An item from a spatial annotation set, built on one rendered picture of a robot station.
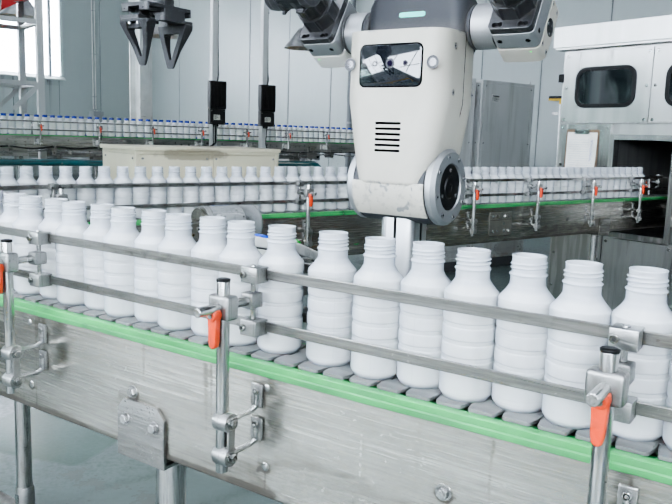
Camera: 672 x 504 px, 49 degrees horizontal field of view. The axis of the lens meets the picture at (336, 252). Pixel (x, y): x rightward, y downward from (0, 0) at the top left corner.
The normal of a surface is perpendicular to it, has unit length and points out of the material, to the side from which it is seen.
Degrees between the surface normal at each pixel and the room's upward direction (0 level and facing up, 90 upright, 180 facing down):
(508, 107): 90
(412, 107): 90
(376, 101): 90
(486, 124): 90
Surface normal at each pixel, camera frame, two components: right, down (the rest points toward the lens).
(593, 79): -0.79, 0.07
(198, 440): -0.57, 0.11
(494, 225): 0.61, 0.14
